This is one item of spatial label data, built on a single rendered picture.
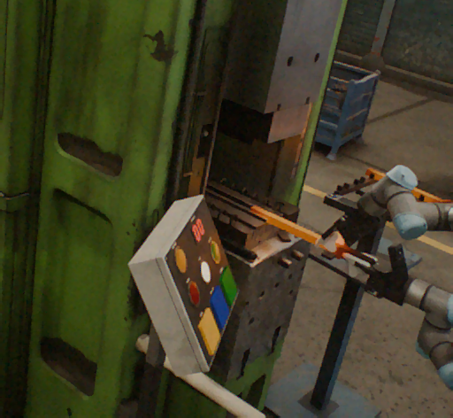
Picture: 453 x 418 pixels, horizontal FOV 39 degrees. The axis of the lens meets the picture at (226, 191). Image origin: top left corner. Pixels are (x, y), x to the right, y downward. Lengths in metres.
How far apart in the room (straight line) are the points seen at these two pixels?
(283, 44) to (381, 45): 8.21
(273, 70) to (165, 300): 0.70
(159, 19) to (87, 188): 0.55
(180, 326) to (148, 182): 0.47
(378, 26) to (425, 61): 0.87
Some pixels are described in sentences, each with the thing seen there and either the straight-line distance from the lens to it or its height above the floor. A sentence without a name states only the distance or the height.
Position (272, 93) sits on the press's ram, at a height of 1.42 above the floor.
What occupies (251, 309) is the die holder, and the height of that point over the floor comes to 0.73.
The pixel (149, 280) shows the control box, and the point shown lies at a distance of 1.32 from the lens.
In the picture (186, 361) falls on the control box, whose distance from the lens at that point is 1.40.
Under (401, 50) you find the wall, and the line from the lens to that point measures 9.83.
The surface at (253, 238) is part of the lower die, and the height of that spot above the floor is 0.95.
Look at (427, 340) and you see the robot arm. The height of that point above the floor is 0.90.
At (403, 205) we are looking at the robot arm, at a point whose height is 1.24.
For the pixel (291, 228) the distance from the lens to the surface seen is 1.96.
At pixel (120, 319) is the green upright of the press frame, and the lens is 1.92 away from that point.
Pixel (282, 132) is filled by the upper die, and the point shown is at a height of 1.29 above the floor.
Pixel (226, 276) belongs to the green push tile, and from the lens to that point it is 1.58.
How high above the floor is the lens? 1.85
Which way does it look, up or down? 24 degrees down
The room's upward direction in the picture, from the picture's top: 11 degrees clockwise
